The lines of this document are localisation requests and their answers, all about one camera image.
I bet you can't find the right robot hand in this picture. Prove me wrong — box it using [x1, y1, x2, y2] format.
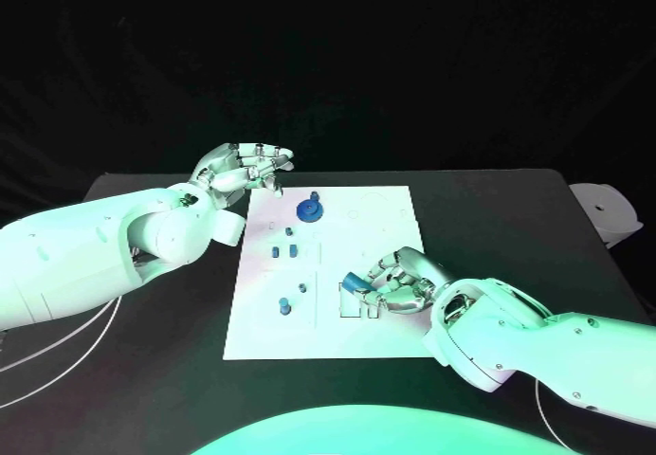
[350, 246, 461, 316]

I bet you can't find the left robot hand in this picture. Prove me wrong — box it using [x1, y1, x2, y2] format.
[190, 142, 296, 209]

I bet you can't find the blue block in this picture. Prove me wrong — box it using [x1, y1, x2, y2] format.
[342, 272, 376, 293]

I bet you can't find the white task board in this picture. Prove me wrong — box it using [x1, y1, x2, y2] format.
[223, 185, 443, 361]

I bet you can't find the blue gear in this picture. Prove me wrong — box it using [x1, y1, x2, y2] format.
[296, 199, 325, 223]

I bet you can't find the white machine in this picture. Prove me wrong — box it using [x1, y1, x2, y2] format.
[567, 182, 645, 250]

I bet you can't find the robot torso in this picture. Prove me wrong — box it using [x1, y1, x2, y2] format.
[188, 404, 569, 455]

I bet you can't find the white cable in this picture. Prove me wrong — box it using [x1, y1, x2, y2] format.
[0, 301, 113, 373]
[0, 294, 123, 410]

